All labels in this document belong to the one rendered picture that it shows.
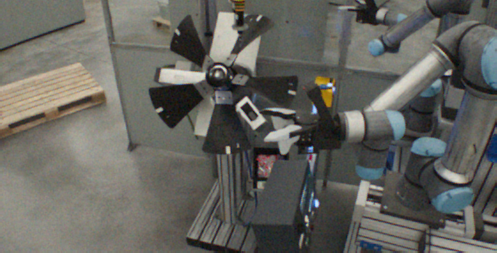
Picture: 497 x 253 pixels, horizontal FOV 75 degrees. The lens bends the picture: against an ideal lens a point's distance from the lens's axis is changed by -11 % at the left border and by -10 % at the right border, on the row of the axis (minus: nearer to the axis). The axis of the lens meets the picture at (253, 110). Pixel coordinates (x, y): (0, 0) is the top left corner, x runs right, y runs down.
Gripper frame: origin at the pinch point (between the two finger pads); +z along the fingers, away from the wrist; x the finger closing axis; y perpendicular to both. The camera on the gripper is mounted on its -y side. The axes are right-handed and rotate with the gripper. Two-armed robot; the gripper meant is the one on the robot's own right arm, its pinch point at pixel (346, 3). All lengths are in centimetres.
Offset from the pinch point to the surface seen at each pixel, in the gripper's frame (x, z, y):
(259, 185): -87, -20, 51
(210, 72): -77, 18, 13
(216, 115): -85, 7, 27
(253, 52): -44, 27, 20
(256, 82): -64, 3, 19
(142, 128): -80, 142, 111
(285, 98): -61, -13, 23
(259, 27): -51, 12, -1
